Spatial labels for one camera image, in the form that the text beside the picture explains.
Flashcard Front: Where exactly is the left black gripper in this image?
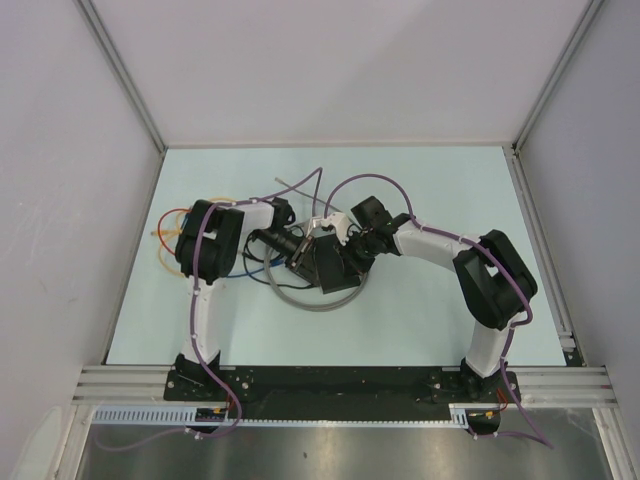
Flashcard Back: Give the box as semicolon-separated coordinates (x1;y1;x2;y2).
255;229;320;286

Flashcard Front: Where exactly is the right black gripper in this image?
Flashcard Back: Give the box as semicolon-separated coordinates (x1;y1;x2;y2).
334;230;379;279

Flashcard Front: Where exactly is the blue ethernet cable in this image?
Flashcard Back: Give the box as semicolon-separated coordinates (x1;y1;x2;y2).
227;257;284;279

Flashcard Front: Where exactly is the black network switch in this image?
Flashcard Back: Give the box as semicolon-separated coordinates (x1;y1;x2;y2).
314;235;361;294

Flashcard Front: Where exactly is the black power cable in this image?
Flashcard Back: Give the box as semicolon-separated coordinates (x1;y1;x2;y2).
240;224;314;291

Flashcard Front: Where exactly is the orange ethernet cable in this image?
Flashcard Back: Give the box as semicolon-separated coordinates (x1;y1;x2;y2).
158;197;236;241

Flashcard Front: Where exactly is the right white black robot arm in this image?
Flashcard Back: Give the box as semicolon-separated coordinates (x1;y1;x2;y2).
341;196;538;401

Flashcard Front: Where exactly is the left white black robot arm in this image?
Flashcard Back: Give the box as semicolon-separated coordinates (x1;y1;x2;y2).
175;197;295;400

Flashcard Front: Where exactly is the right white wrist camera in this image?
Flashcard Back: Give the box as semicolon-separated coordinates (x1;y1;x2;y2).
320;212;353;246

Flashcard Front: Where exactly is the grey coiled ethernet cable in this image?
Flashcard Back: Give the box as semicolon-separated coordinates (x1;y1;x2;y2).
267;175;374;312

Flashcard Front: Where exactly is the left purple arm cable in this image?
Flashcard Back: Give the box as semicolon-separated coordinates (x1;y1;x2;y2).
93;167;324;451

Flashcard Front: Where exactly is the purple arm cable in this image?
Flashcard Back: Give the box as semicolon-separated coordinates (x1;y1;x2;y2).
325;172;554;449
93;167;324;451

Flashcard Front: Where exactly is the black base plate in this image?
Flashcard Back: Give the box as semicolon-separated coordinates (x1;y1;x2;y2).
163;364;522;421

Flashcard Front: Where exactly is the grey slotted cable duct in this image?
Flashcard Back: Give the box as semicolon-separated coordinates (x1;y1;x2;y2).
93;405;468;429

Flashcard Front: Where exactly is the right aluminium side rail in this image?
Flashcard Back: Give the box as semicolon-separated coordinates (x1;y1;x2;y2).
502;146;586;367

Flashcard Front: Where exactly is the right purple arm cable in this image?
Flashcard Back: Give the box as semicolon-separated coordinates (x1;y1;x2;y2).
325;172;554;449

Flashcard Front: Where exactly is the aluminium front rail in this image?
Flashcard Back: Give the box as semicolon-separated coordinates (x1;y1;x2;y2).
72;365;618;408

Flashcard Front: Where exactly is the left aluminium corner post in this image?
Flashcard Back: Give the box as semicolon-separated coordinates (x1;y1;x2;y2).
74;0;167;155

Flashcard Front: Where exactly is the aluminium corner post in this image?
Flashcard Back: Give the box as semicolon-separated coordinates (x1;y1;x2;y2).
511;0;608;155
74;0;167;155

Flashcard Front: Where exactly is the right aluminium corner post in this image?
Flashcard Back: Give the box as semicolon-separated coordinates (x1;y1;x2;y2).
511;0;608;155

